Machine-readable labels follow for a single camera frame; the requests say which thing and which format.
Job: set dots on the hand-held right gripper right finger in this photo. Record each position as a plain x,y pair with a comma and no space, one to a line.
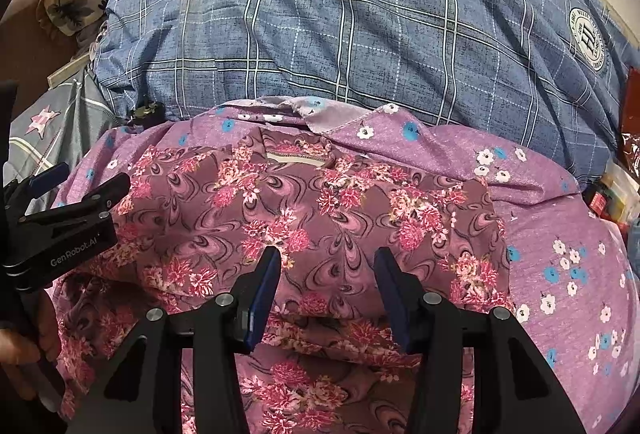
395,294

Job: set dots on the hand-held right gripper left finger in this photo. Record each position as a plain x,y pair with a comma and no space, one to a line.
260,294

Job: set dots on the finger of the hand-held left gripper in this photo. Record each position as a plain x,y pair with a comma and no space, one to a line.
47,179
95,196

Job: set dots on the pink floral garment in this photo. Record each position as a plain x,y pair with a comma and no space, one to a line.
300,204

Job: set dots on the person's left hand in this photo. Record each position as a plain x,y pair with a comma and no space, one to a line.
20,364

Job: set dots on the grey star patterned cloth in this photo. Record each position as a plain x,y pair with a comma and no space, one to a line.
50,134

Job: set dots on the purple floral bedsheet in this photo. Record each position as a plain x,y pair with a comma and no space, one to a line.
550,194

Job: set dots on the small red box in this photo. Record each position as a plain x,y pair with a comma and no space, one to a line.
597,203

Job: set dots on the clear plastic packet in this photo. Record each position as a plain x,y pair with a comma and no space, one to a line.
622,194

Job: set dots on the blue plaid quilt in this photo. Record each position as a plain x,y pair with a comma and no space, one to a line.
350,39

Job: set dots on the red plastic bag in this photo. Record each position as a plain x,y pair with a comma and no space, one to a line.
632,129

